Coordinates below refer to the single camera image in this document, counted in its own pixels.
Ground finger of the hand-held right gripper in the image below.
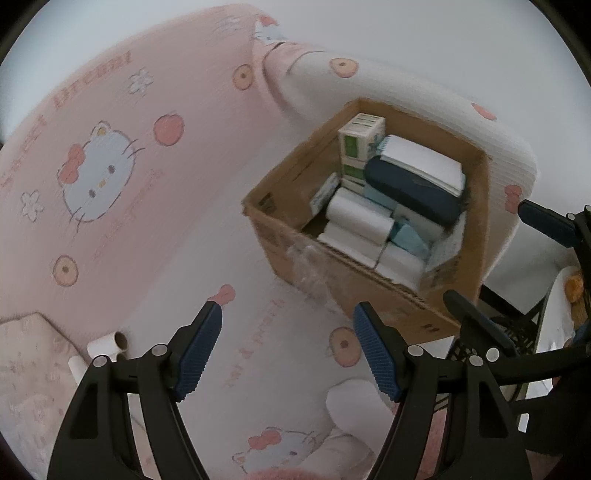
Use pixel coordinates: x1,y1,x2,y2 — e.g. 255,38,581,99
517,198,591,260
442,290,591,389

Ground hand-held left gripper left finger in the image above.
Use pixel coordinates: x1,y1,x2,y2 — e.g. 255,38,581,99
46,300,225,480

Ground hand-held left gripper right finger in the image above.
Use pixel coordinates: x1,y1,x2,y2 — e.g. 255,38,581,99
352,301,529,480

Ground white paper roll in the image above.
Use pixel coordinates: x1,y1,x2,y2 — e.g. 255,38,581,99
68,356,95,384
88,331,130,359
325,187,396,244
318,222,385,267

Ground brown cardboard box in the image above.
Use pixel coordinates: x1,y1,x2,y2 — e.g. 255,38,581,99
242,97,492,344

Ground orange toy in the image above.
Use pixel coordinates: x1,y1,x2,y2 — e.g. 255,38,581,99
565,272,585,303

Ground white blue box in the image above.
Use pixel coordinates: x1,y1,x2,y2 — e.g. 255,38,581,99
421,217,466,292

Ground teal packet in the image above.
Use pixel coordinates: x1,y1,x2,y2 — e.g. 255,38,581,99
389,220,435,258

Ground clear plastic wrap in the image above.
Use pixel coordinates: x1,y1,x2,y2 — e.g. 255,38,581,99
285,242,334,302

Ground white paper stack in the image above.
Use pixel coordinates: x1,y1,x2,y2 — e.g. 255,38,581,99
376,135,467,198

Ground navy zip case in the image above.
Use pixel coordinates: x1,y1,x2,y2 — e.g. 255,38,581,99
363,155,465,228

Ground pale floral pillow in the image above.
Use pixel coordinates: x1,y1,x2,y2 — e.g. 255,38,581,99
0,311,95,464

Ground pink cat print blanket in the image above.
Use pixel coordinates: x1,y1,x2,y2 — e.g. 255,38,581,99
0,4,540,480

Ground green white carton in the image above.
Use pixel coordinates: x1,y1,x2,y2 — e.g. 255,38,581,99
341,156,370,192
338,113,387,161

